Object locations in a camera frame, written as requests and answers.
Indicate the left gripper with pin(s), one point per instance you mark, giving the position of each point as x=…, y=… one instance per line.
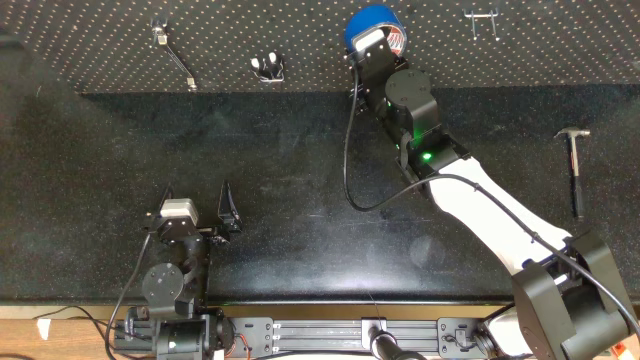
x=179, y=232

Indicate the wrench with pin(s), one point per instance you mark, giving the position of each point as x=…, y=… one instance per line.
x=175, y=57

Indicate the black and white pliers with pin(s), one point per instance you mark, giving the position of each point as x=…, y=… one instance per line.
x=272, y=60

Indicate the roll of blue tape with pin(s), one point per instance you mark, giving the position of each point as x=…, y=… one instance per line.
x=370, y=17

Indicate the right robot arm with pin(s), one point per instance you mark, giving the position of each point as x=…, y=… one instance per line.
x=490, y=210

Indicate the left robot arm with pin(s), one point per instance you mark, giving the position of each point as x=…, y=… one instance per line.
x=162, y=282

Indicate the black pegboard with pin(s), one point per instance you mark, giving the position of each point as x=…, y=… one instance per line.
x=300, y=50

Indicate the white tape piece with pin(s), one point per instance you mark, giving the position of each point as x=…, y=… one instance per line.
x=44, y=327

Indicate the hammer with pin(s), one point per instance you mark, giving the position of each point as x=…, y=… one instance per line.
x=576, y=170

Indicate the orange tag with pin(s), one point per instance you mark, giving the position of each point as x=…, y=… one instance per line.
x=619, y=351

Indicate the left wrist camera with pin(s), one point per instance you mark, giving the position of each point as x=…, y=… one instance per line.
x=179, y=210

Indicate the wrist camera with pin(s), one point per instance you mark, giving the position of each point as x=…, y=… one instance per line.
x=179, y=210
x=369, y=40

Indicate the mounting rail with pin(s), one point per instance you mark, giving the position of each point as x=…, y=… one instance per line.
x=310, y=335

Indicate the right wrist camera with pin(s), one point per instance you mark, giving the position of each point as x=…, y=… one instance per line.
x=369, y=40

